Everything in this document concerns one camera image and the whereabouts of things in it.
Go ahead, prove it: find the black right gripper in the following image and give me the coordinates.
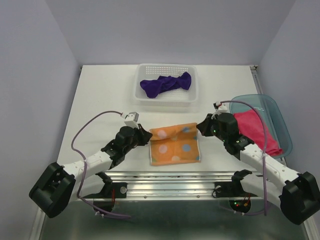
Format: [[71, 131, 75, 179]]
[[196, 113, 227, 142]]

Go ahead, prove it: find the orange and blue patterned towel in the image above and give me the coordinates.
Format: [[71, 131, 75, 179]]
[[149, 122, 201, 167]]

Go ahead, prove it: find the pink microfiber towel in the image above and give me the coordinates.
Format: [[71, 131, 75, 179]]
[[233, 109, 283, 157]]

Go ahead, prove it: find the purple towel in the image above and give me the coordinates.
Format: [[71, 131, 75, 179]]
[[139, 72, 192, 99]]

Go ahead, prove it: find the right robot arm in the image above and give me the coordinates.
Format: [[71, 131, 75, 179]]
[[196, 113, 320, 225]]

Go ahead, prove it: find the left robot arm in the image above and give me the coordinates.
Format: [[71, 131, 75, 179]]
[[29, 124, 153, 218]]

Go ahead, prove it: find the white perforated plastic basket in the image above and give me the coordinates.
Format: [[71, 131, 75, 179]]
[[132, 63, 199, 107]]

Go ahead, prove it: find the teal translucent plastic tray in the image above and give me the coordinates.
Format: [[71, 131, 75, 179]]
[[229, 94, 293, 159]]

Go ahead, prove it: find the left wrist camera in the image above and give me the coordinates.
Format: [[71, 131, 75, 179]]
[[124, 112, 139, 129]]

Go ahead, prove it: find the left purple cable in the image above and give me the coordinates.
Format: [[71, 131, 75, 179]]
[[71, 110, 133, 220]]

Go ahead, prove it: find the aluminium table edge rail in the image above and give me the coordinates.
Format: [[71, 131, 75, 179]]
[[41, 169, 310, 202]]

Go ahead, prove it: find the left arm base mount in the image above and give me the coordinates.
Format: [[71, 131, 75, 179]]
[[77, 172, 130, 219]]

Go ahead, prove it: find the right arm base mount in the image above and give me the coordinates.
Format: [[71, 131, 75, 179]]
[[211, 169, 264, 216]]

